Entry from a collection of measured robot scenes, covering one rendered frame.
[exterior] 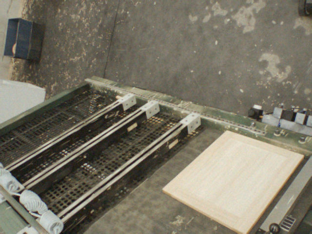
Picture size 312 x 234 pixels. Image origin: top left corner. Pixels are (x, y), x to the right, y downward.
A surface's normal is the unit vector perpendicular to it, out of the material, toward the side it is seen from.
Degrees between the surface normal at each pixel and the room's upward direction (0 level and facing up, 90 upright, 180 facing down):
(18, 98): 90
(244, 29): 0
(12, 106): 90
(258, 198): 57
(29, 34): 90
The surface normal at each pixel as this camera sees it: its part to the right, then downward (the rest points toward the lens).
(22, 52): 0.74, 0.17
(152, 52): -0.65, -0.05
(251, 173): -0.16, -0.84
